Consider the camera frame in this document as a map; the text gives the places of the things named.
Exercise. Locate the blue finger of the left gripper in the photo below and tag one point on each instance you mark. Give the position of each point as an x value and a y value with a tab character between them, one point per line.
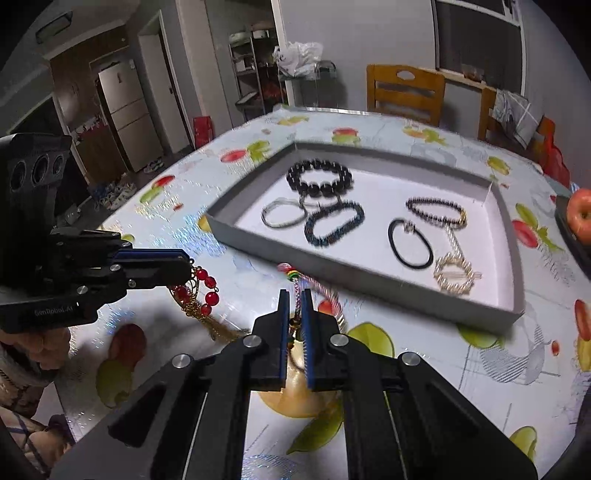
123	255
148	273

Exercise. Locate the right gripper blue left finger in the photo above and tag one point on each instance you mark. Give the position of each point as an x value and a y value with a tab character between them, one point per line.
188	420

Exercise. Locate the grey checked cloth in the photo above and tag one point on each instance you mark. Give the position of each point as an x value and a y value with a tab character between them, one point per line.
518	116

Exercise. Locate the red box on floor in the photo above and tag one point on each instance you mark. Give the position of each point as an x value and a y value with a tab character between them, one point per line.
203	131

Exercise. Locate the person's left hand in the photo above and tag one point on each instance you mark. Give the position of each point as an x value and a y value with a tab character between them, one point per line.
49	348

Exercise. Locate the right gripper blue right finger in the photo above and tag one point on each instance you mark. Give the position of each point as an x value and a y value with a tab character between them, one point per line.
402	419

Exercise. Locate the red apple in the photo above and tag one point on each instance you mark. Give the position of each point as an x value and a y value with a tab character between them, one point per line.
578	215

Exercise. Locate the white plastic bag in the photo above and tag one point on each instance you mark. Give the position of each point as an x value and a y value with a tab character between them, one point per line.
298	59

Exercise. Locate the silver refrigerator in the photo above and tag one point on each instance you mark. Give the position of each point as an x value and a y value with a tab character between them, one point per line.
128	116

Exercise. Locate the wooden chair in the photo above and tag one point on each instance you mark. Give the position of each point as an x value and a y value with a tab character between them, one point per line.
491	131
406	91

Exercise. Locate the window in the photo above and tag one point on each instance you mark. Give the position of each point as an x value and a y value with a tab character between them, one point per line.
482	40

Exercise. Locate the grey shallow cardboard tray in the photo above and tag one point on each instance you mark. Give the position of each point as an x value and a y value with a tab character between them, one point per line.
378	258

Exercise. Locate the metal storage shelf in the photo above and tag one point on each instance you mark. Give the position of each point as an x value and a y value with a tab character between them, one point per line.
254	69

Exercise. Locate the fruit pattern tablecloth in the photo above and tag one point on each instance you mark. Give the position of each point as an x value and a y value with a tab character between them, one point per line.
530	382

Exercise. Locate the red bag on chair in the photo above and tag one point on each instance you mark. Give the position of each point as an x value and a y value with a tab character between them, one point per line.
552	160

